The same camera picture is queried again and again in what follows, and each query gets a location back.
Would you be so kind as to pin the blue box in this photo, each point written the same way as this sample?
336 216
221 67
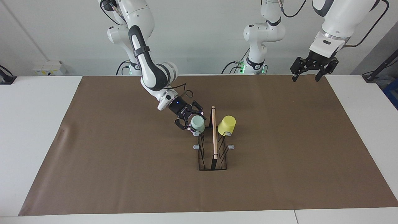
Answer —
392 93

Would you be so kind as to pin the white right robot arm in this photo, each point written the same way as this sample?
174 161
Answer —
146 62

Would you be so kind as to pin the brown table mat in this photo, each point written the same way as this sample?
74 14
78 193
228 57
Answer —
155 186

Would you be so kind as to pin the white power strip box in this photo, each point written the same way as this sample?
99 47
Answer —
46 67

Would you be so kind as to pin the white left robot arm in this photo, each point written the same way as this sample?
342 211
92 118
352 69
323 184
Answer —
264 34

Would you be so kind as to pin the green plastic cup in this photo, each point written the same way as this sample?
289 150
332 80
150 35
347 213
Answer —
198 125

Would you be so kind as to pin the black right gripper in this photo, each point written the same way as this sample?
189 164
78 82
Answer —
179 107

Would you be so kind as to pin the yellow plastic cup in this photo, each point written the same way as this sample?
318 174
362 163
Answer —
227 126

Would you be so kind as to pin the black table clamp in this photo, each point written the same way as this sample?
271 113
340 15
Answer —
6 79

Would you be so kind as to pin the black stand pole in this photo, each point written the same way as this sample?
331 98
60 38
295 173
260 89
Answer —
381 67

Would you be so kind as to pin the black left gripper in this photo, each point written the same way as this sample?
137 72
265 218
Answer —
318 59

